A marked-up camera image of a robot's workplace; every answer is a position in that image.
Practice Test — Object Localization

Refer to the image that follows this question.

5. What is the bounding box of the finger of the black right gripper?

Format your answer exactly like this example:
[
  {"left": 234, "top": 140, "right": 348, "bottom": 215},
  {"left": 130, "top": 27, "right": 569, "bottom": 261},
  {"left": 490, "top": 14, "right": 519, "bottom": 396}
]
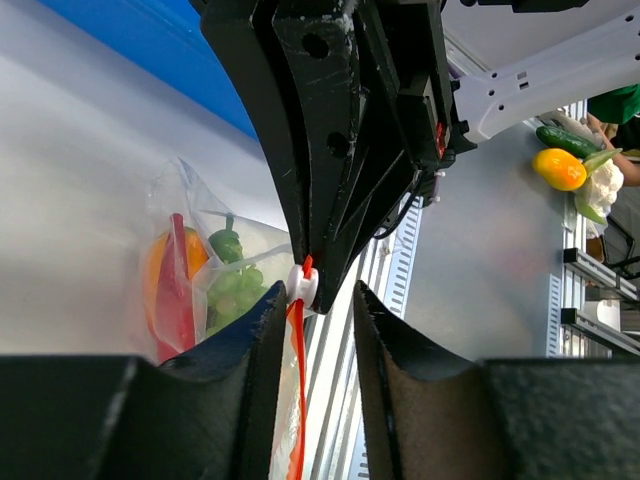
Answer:
[
  {"left": 199, "top": 1, "right": 309, "bottom": 263},
  {"left": 272, "top": 9, "right": 420, "bottom": 313}
]

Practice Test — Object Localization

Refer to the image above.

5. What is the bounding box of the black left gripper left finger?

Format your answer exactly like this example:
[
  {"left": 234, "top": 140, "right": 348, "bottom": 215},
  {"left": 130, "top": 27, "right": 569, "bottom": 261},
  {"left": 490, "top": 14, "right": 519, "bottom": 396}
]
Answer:
[{"left": 1, "top": 282, "right": 286, "bottom": 479}]

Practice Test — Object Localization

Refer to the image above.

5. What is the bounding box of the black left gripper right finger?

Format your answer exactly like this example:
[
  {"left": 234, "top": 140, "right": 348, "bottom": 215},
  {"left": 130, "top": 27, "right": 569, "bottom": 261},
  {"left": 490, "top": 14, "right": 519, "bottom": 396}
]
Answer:
[{"left": 353, "top": 282, "right": 639, "bottom": 479}]

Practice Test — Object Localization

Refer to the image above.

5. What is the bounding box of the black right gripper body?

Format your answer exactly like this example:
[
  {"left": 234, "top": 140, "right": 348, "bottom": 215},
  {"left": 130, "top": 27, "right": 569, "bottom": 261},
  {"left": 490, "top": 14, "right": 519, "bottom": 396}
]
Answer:
[{"left": 355, "top": 1, "right": 477, "bottom": 200}]

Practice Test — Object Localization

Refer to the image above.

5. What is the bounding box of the green grape bunch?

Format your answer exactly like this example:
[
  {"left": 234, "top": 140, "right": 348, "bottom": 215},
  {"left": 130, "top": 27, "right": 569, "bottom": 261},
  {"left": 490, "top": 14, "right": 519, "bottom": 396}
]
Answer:
[{"left": 205, "top": 265, "right": 267, "bottom": 337}]

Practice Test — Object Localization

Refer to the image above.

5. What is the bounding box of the clear zip bag orange zipper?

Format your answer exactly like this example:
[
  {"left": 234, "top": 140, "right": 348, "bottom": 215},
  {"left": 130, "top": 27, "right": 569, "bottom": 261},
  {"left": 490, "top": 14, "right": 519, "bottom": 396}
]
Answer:
[{"left": 141, "top": 160, "right": 317, "bottom": 479}]

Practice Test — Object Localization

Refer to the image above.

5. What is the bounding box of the green chili pepper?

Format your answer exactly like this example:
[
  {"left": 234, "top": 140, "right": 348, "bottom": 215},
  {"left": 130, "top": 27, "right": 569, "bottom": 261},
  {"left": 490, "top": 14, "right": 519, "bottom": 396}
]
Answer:
[{"left": 208, "top": 215, "right": 244, "bottom": 264}]

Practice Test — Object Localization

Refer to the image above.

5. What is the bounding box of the orange red mango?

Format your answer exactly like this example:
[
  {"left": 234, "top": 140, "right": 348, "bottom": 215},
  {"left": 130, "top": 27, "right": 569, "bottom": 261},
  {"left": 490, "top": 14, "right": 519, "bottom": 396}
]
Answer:
[{"left": 143, "top": 225, "right": 210, "bottom": 326}]

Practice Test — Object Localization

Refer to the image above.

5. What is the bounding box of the red chili pepper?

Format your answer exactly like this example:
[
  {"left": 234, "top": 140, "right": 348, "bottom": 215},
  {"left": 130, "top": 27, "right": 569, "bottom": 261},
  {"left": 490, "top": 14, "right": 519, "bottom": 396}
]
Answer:
[{"left": 154, "top": 213, "right": 195, "bottom": 363}]

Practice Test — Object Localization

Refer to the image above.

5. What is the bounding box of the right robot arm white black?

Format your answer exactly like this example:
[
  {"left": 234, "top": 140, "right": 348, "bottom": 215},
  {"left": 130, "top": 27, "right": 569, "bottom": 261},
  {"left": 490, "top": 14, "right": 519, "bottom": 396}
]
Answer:
[{"left": 194, "top": 1, "right": 639, "bottom": 313}]

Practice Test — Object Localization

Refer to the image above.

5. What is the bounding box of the blue plastic tray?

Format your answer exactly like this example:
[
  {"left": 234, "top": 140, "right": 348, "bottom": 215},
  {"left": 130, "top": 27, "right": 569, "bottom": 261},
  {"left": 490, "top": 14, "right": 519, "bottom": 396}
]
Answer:
[{"left": 44, "top": 0, "right": 257, "bottom": 139}]

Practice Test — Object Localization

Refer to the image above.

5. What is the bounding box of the dark green cucumber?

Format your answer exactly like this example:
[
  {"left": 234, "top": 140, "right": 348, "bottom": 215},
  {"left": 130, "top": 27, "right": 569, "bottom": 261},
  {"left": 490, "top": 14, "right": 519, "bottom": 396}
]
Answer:
[{"left": 535, "top": 126, "right": 601, "bottom": 159}]

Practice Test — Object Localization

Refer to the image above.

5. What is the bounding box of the yellow orange mango on shelf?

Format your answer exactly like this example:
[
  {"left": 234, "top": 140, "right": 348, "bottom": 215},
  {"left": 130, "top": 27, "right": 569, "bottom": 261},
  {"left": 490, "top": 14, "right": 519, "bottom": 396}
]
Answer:
[{"left": 532, "top": 148, "right": 587, "bottom": 192}]

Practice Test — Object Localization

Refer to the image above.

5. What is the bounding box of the person in green shirt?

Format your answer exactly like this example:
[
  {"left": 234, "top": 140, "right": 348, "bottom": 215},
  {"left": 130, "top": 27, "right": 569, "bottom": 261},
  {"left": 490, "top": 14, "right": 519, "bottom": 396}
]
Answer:
[{"left": 587, "top": 84, "right": 639, "bottom": 187}]

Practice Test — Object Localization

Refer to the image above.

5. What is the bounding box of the white cauliflower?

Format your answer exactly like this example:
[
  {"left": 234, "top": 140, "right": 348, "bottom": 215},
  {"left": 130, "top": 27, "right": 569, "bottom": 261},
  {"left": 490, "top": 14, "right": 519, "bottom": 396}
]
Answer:
[{"left": 574, "top": 149, "right": 624, "bottom": 225}]

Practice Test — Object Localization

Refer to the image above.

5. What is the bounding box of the white slotted cable duct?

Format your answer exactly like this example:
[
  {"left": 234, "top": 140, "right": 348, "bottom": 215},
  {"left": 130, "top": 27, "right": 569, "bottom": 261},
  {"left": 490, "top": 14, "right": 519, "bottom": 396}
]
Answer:
[{"left": 383, "top": 196, "right": 424, "bottom": 319}]

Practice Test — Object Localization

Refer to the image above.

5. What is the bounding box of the aluminium mounting rail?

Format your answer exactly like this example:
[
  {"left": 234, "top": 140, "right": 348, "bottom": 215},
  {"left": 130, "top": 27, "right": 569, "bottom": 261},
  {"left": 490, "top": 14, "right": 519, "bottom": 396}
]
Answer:
[{"left": 303, "top": 237, "right": 393, "bottom": 479}]

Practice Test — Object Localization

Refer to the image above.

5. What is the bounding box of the aluminium side frame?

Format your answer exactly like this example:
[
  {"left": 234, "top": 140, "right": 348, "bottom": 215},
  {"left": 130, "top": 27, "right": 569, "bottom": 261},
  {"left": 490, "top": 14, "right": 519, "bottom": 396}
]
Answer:
[{"left": 546, "top": 215, "right": 639, "bottom": 358}]

